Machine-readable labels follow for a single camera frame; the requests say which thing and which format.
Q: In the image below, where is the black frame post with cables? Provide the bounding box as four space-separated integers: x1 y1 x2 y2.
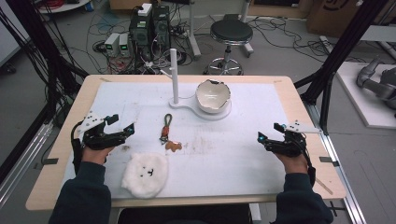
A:
0 0 91 127

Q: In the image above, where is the black tape strip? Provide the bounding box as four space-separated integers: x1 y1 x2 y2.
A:
318 156 341 168
33 157 60 171

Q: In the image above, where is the white power strip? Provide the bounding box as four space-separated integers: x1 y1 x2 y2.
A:
318 35 334 53

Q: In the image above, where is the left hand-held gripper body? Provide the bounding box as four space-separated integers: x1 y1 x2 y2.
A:
70 111 125 151

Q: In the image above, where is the aluminium rail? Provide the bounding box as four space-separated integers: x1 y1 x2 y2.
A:
0 120 54 209
303 98 369 224

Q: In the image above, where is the black round stool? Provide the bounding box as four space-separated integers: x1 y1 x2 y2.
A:
204 18 255 77

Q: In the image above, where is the white platform board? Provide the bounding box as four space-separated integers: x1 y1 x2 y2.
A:
335 61 396 131

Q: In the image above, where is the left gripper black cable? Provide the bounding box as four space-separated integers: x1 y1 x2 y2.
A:
70 120 84 175

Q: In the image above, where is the keychain with brown bear charm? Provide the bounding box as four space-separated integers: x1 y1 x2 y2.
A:
158 113 184 153

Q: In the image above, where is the person's right hand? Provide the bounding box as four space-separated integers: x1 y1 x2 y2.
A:
274 151 310 175

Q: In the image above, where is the person's lap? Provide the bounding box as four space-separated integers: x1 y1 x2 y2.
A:
117 203 254 224

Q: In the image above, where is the white fluffy plush pouch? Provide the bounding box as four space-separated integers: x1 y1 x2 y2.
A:
120 151 170 200

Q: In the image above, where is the white eggshell-shaped bowl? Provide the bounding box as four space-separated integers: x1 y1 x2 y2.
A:
195 78 232 115

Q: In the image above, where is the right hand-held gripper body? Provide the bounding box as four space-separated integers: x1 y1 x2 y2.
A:
269 120 322 159

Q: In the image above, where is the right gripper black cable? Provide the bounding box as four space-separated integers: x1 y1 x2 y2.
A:
301 136 317 189

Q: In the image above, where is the cardboard box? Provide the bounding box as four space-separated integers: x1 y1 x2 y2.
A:
305 0 376 39

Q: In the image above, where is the white table mat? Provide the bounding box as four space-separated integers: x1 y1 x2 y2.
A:
61 81 293 200

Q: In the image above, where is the white stand with pole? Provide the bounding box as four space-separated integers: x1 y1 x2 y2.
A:
160 48 233 121

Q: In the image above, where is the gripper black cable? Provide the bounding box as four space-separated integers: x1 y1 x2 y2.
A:
301 136 317 189
70 120 84 175

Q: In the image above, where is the grey power supply unit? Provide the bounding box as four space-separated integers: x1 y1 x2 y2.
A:
118 32 132 58
104 32 121 58

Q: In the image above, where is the black computer tower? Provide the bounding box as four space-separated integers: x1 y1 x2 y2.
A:
151 4 172 60
128 6 154 63

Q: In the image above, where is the person's left hand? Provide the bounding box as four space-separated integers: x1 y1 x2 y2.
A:
81 145 116 166

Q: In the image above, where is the grey metal stand leg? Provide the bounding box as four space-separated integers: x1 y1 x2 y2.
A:
184 0 203 61
238 0 255 59

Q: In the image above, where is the white box on tower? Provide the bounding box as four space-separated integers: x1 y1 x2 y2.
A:
136 2 153 18

